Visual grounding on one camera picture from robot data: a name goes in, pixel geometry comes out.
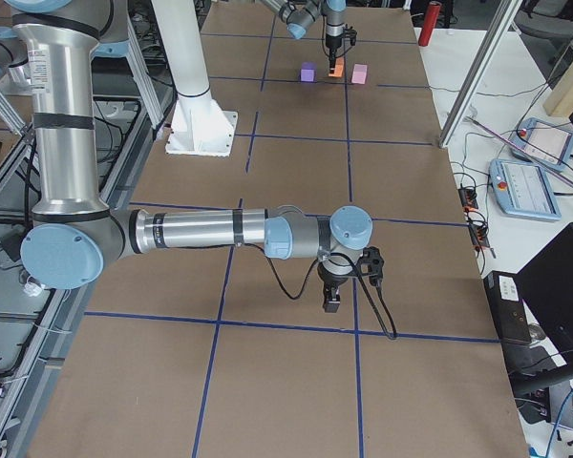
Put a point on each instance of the red cylinder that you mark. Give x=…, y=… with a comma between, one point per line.
x=430, y=18

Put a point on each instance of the orange black connector strip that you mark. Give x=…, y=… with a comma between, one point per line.
x=477, y=223

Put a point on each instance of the purple foam block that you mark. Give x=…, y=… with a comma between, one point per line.
x=308, y=72

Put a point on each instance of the far blue teach pendant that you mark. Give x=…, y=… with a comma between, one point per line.
x=545, y=141

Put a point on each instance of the orange foam block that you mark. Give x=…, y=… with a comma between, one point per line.
x=338, y=70

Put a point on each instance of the pink foam block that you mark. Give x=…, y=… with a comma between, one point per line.
x=359, y=74

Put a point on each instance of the near blue teach pendant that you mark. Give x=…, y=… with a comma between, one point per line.
x=522, y=190

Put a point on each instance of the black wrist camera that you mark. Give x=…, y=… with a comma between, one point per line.
x=372, y=263

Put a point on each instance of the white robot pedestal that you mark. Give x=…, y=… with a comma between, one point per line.
x=180, y=35

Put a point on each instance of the black monitor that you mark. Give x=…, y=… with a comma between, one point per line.
x=546, y=285

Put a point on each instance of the white mounting plate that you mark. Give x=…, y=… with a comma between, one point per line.
x=200, y=127

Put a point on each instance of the grey aluminium post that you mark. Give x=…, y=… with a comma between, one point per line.
x=477, y=67

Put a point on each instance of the blue teach pendant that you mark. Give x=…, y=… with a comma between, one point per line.
x=545, y=141
x=522, y=190

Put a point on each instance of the aluminium frame beam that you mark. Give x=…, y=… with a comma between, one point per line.
x=477, y=67

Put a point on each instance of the black box with label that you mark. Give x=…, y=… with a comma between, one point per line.
x=507, y=308

